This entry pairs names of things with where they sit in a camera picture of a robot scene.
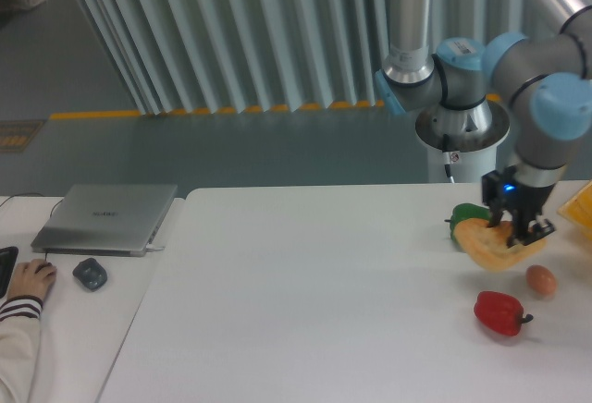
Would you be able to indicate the white sleeved forearm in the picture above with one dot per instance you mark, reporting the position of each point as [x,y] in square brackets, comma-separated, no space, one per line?
[20,341]

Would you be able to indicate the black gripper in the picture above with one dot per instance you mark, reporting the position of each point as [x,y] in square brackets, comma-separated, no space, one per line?
[522,191]

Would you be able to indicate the green bell pepper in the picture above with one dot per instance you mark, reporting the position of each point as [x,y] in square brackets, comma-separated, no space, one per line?
[463,212]

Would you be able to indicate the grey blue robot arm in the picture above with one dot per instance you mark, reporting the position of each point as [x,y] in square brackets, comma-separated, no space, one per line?
[466,91]

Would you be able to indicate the silver closed laptop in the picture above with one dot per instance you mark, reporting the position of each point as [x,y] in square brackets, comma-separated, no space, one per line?
[106,219]

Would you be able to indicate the red bell pepper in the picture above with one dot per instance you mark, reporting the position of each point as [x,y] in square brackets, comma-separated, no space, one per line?
[501,313]

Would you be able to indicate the triangular golden bread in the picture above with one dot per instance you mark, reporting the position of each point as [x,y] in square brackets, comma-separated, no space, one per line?
[488,246]

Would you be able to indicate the yellow plastic basket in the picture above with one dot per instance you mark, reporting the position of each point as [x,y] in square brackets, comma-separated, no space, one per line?
[577,210]

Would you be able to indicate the black keyboard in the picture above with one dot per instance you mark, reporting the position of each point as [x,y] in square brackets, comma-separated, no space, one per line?
[8,257]

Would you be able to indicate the black computer mouse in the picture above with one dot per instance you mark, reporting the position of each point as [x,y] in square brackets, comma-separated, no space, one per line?
[45,275]

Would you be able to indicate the person's bare hand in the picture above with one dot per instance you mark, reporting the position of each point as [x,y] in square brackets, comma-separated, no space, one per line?
[23,282]

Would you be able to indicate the grey folding partition screen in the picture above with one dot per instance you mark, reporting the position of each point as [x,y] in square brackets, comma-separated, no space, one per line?
[240,54]

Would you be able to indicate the dark grey earbuds case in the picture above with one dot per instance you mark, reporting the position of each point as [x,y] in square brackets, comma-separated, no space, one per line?
[91,274]

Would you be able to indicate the brown egg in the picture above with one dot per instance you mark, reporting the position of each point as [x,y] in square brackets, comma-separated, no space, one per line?
[540,279]

